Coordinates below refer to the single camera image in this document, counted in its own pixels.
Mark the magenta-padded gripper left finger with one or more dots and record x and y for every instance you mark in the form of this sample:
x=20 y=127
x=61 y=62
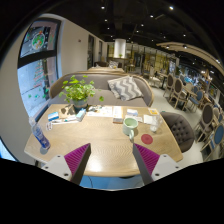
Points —
x=71 y=165

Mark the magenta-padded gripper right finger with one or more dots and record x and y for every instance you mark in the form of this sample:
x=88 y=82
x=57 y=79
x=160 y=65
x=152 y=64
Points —
x=151 y=165

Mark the clear blue-labelled drink bottle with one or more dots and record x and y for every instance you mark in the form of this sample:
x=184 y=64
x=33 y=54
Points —
x=41 y=136

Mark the flat round red coaster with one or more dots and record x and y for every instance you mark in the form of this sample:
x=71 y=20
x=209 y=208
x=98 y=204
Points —
x=147 y=139

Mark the clear drinking glass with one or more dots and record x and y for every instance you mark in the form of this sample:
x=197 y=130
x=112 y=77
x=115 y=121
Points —
x=155 y=124

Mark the pale green mug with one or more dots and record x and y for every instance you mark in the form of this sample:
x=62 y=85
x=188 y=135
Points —
x=130 y=126

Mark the dark grey tufted armchair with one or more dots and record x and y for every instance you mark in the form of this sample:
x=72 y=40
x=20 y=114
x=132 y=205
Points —
x=180 y=130

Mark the small teal white carton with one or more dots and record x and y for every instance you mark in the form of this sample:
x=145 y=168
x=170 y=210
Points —
x=81 y=115

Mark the flat blue box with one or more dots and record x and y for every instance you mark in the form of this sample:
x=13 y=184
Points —
x=53 y=116

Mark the small white blue pack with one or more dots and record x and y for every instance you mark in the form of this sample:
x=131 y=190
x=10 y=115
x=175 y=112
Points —
x=132 y=112

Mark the long white box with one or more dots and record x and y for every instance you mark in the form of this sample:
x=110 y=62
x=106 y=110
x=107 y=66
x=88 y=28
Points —
x=117 y=114

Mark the group of dining chairs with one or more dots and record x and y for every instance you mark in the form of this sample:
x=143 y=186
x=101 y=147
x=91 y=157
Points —
x=206 y=115

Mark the green potted plant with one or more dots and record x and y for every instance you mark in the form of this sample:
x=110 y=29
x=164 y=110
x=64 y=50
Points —
x=78 y=90

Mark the grey white chevron cushion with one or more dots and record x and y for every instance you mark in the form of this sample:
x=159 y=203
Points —
x=125 y=88

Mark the grey curved sofa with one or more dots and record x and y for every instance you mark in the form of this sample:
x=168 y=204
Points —
x=100 y=80

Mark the decorated dark-framed window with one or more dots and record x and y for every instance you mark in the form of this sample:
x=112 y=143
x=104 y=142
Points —
x=36 y=73

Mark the white round pillar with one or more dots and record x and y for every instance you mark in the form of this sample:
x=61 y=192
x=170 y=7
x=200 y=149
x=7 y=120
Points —
x=120 y=48

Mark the group of ceiling lights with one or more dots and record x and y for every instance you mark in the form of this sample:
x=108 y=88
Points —
x=171 y=7

